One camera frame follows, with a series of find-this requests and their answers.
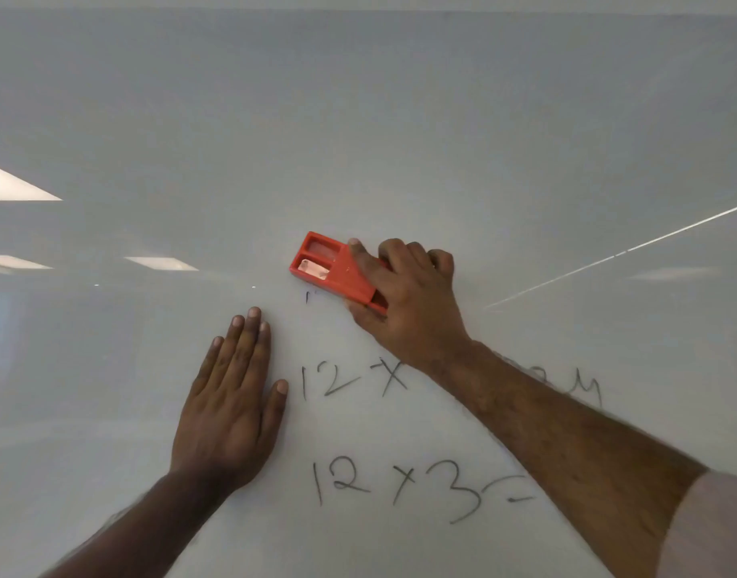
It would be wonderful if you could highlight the person's left hand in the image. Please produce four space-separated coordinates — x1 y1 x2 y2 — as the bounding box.
169 306 290 492

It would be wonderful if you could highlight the person's right hand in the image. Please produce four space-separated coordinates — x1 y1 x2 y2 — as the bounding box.
345 237 473 376

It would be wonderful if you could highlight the orange whiteboard eraser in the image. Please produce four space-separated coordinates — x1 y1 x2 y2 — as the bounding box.
289 231 390 316

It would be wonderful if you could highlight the person's left forearm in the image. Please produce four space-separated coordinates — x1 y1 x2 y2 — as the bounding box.
39 469 244 578

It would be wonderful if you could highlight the person's right forearm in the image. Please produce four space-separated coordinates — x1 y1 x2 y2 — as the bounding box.
427 338 709 578

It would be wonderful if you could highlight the white whiteboard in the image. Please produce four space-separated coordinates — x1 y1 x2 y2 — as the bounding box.
0 7 737 578

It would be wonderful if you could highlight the light pink shirt sleeve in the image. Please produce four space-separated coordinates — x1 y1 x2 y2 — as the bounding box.
655 469 737 578

